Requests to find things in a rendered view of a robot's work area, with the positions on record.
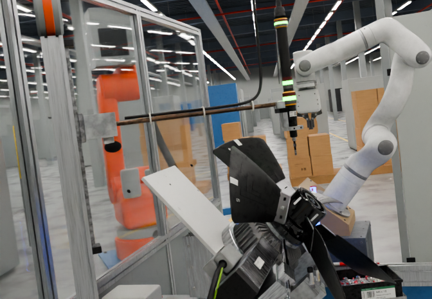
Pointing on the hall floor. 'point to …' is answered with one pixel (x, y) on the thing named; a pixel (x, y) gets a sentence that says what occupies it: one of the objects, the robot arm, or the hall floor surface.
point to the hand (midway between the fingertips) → (310, 124)
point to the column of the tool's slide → (69, 166)
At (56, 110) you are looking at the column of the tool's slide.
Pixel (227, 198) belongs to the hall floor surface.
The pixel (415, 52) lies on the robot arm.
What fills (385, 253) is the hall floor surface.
